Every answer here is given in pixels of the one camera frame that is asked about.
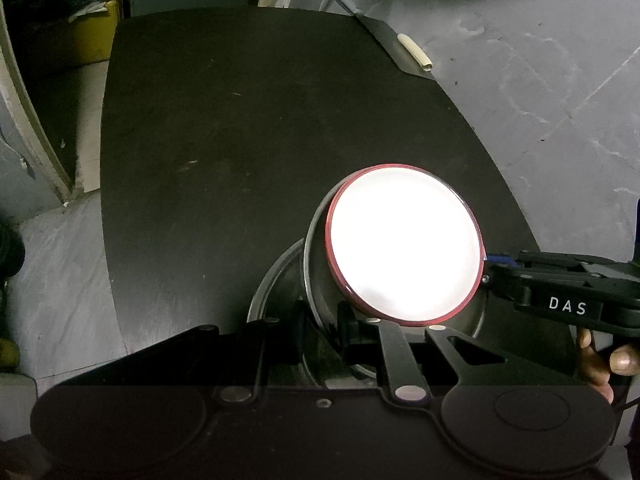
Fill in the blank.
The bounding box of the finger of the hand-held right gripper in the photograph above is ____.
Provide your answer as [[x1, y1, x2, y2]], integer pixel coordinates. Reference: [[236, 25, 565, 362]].
[[484, 249, 586, 268], [481, 264, 533, 307]]

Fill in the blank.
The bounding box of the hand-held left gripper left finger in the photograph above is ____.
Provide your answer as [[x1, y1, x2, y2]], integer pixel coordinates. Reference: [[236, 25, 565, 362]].
[[67, 305, 303, 403]]

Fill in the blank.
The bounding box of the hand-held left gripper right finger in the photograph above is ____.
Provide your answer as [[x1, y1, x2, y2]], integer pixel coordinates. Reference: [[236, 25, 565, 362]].
[[337, 302, 506, 403]]

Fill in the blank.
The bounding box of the small steel bowl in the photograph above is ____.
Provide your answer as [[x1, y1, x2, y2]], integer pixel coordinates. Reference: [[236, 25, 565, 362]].
[[301, 180, 488, 376]]

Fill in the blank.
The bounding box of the white ceramic bowl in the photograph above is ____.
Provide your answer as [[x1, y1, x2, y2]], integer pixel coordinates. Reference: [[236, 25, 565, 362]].
[[325, 162, 485, 328]]

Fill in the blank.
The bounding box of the person's right hand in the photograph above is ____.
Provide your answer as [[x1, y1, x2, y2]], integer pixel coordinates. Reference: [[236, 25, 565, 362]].
[[575, 327, 640, 403]]

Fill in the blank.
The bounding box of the kitchen cleaver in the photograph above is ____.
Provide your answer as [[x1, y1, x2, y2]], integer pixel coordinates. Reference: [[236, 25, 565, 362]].
[[332, 0, 436, 78]]

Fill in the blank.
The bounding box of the yellow box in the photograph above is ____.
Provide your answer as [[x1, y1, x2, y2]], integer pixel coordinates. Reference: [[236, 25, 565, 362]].
[[30, 0, 123, 68]]

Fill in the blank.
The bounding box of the white door frame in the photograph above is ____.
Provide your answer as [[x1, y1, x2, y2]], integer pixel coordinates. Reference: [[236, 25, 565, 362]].
[[0, 0, 76, 206]]

